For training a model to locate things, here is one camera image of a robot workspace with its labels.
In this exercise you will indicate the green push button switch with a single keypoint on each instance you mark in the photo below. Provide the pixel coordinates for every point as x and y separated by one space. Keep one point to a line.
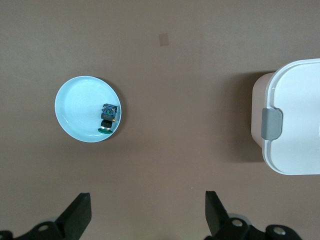
108 116

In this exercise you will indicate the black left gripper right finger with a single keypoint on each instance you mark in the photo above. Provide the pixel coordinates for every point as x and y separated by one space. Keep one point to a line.
217 220

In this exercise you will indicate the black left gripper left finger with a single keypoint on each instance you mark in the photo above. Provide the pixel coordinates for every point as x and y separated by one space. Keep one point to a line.
75 215

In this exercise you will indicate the light blue round plate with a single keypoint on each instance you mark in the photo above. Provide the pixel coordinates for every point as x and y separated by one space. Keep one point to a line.
77 107

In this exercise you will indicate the brown tape patch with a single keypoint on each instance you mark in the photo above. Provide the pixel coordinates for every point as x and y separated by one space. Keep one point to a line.
163 40

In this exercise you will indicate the white lidded plastic box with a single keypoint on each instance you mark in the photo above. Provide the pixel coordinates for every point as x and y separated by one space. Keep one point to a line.
300 112

